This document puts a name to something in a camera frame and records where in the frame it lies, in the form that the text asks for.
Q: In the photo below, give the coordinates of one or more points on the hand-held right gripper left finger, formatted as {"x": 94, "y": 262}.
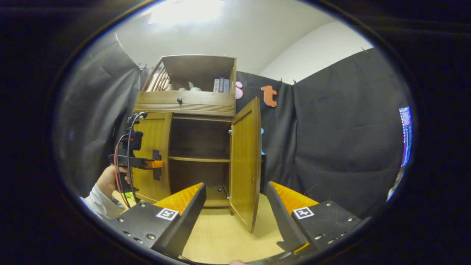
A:
{"x": 189, "y": 221}

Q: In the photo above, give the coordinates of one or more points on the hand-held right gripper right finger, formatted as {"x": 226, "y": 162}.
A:
{"x": 281, "y": 217}

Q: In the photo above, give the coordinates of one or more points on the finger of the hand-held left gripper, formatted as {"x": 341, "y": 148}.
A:
{"x": 156, "y": 163}

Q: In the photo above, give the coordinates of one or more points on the wooden cabinet door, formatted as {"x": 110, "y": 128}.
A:
{"x": 244, "y": 165}
{"x": 162, "y": 129}

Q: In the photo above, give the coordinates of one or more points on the wooden double-door shoe cabinet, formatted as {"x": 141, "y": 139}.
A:
{"x": 198, "y": 136}

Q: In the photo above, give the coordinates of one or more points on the wooden drawer with black knob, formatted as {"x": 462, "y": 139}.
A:
{"x": 198, "y": 101}

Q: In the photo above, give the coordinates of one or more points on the black backdrop cloth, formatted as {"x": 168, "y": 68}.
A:
{"x": 331, "y": 129}

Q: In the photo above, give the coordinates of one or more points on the row of blue books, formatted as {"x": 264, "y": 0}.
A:
{"x": 221, "y": 85}

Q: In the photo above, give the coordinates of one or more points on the computer monitor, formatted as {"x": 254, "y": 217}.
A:
{"x": 406, "y": 132}

